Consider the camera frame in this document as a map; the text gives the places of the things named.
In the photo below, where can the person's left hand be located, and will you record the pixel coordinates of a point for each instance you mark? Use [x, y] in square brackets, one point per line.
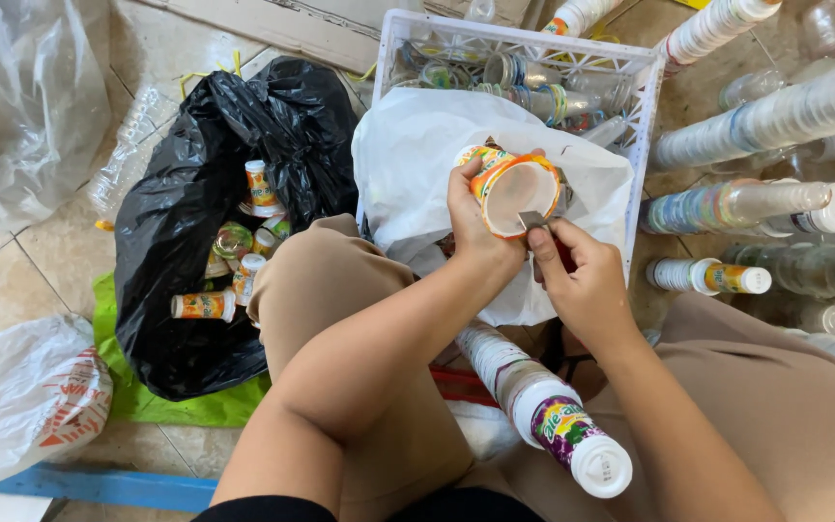
[483, 246]

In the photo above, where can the person's right hand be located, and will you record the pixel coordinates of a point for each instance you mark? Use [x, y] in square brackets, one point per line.
[591, 290]

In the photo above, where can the orange labelled plastic cup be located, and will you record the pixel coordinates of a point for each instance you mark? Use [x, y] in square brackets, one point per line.
[519, 188]

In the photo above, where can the plain white plastic bag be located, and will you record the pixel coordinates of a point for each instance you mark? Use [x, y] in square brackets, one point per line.
[417, 167]

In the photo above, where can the cup stack with orange label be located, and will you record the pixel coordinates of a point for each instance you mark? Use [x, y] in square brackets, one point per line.
[707, 277]

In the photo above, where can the cup stack with purple label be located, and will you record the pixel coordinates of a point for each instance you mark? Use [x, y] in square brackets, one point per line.
[548, 413]

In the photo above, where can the red plastic item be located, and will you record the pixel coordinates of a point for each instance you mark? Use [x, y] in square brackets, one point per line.
[461, 384]

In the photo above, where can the heap of clear banded cups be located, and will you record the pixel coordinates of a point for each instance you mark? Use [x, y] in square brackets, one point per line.
[533, 98]

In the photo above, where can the cup stack with colourful rims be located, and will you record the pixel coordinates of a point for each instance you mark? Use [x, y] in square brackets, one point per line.
[744, 207]

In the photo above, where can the white plastic crate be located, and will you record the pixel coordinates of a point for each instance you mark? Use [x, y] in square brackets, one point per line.
[646, 109]

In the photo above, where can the person's beige trousers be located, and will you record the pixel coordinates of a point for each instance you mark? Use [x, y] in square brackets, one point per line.
[765, 406]

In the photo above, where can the greenish clear cup stack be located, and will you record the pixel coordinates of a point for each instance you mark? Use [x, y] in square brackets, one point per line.
[816, 272]

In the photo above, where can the clear cup with white lid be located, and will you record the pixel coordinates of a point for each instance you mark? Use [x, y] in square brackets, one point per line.
[830, 319]

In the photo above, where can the long clear cup stack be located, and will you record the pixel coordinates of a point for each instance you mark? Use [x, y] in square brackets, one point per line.
[773, 120]

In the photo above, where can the short white cup stack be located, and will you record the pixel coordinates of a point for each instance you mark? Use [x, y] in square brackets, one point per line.
[580, 14]

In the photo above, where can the person's black shirt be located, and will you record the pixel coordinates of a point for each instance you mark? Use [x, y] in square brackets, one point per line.
[461, 507]

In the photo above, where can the single clear plastic cup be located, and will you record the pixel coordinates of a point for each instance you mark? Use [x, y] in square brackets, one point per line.
[747, 88]

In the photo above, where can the heap of orange drink cups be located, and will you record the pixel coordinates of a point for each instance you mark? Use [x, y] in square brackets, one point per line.
[204, 306]

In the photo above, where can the brown cardboard sheet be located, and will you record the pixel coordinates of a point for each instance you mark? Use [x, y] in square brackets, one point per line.
[301, 25]

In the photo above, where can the white striped cup stack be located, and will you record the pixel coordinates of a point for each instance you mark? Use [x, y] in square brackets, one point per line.
[715, 29]

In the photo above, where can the black garbage bag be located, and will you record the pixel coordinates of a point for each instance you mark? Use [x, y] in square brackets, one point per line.
[193, 181]

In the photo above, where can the crushed clear plastic bottle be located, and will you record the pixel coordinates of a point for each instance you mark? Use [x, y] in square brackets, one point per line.
[127, 156]

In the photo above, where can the blue bar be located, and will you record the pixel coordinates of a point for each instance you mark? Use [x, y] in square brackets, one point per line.
[113, 487]

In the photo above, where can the large clear plastic bag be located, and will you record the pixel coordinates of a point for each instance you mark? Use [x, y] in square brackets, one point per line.
[19, 109]

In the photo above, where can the white bag with red print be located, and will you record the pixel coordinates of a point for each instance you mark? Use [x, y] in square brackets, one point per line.
[11, 399]

